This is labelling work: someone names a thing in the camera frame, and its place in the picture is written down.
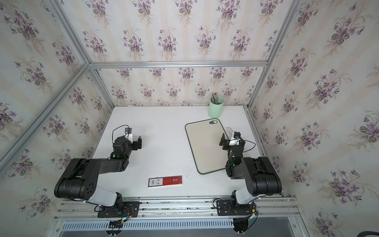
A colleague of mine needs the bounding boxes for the white ceramic knife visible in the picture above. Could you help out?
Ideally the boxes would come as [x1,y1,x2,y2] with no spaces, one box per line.
[226,127,234,138]

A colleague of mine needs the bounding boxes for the beige green-rimmed cutting board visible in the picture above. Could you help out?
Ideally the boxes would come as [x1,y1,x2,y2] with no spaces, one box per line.
[185,118,228,175]

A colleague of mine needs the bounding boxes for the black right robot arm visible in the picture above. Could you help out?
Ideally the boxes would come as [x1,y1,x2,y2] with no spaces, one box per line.
[219,132,282,206]

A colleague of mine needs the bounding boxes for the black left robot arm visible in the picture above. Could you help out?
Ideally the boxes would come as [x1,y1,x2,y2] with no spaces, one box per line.
[54,136,142,207]

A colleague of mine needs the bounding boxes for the light green utensil cup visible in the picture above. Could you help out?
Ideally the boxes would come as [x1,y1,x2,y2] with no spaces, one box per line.
[208,96,224,118]

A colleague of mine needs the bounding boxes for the utensils in cup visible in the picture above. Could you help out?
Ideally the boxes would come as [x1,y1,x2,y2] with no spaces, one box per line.
[211,93,218,105]

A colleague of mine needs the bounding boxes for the red flat box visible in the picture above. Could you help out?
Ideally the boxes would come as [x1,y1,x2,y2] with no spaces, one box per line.
[148,176,183,188]

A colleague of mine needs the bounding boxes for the white ventilation grille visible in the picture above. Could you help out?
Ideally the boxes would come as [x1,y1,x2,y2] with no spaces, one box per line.
[61,218,235,232]

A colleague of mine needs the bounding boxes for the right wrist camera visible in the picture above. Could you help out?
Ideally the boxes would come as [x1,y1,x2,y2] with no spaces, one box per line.
[233,131,241,140]

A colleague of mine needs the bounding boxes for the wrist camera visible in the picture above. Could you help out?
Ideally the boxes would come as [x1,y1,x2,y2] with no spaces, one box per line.
[233,131,241,140]
[124,127,132,136]

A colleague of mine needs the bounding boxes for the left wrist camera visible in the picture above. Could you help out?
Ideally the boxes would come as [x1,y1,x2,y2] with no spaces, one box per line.
[124,127,132,136]

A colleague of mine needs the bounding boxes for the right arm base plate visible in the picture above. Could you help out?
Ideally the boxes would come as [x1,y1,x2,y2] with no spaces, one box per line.
[212,198,256,216]

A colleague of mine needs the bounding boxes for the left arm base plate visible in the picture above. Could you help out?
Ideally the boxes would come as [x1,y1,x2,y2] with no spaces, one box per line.
[97,201,140,218]

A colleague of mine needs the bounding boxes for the aluminium mounting rail frame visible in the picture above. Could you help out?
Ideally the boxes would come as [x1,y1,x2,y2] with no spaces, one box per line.
[52,195,301,220]

